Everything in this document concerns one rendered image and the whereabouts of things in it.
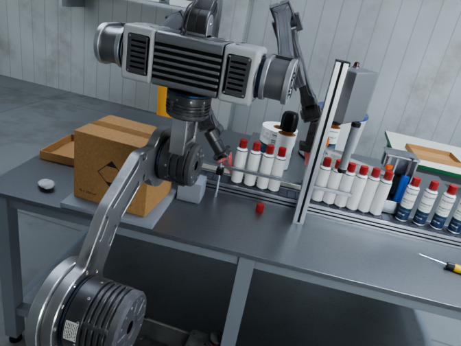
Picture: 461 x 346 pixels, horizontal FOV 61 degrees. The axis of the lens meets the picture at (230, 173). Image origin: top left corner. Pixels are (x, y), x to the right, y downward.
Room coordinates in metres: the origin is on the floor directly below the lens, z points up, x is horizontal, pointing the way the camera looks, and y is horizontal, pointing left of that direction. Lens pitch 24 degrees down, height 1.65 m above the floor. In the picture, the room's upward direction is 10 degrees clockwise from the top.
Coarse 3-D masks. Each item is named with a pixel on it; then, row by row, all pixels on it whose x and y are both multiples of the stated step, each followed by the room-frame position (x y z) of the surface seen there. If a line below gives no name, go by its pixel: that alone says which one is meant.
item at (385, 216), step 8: (208, 176) 1.63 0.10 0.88; (216, 176) 1.65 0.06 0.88; (224, 176) 1.66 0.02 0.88; (232, 184) 1.60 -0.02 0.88; (240, 184) 1.61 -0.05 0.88; (256, 184) 1.64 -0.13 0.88; (272, 192) 1.59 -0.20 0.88; (280, 192) 1.60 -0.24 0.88; (288, 192) 1.62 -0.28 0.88; (296, 192) 1.64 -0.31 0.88; (312, 200) 1.58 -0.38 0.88; (336, 208) 1.55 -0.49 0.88; (344, 208) 1.57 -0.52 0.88; (368, 216) 1.53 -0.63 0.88; (376, 216) 1.54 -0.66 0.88; (384, 216) 1.56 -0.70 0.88; (392, 216) 1.57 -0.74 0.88; (408, 224) 1.52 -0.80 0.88; (440, 232) 1.51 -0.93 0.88; (448, 232) 1.52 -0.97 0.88
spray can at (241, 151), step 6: (240, 144) 1.63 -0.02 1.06; (246, 144) 1.63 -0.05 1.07; (240, 150) 1.61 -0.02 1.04; (246, 150) 1.62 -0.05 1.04; (240, 156) 1.61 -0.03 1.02; (246, 156) 1.63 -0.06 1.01; (234, 162) 1.63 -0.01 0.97; (240, 162) 1.61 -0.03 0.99; (234, 174) 1.62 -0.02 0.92; (240, 174) 1.61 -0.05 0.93; (234, 180) 1.61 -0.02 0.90; (240, 180) 1.62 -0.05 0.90
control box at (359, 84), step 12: (348, 72) 1.44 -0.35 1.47; (360, 72) 1.44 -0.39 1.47; (372, 72) 1.51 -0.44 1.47; (348, 84) 1.43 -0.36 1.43; (360, 84) 1.45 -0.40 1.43; (372, 84) 1.53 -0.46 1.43; (348, 96) 1.42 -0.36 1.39; (360, 96) 1.48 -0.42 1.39; (336, 108) 1.44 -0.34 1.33; (348, 108) 1.43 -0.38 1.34; (360, 108) 1.50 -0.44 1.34; (336, 120) 1.44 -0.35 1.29; (348, 120) 1.45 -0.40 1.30; (360, 120) 1.53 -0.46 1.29
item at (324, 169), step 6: (324, 162) 1.59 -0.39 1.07; (330, 162) 1.59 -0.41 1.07; (324, 168) 1.58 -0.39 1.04; (330, 168) 1.59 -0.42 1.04; (318, 174) 1.59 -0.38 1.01; (324, 174) 1.58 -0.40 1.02; (318, 180) 1.58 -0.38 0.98; (324, 180) 1.58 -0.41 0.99; (324, 186) 1.58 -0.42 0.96; (312, 192) 1.60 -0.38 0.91; (318, 192) 1.58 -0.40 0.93; (312, 198) 1.59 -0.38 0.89; (318, 198) 1.58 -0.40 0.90
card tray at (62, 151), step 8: (72, 136) 1.85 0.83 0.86; (56, 144) 1.73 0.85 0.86; (64, 144) 1.79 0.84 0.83; (72, 144) 1.81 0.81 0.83; (40, 152) 1.60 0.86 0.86; (48, 152) 1.60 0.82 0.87; (56, 152) 1.68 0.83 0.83; (64, 152) 1.70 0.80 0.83; (72, 152) 1.72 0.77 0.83; (48, 160) 1.60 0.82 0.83; (56, 160) 1.59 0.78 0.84; (64, 160) 1.59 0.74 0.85; (72, 160) 1.58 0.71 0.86
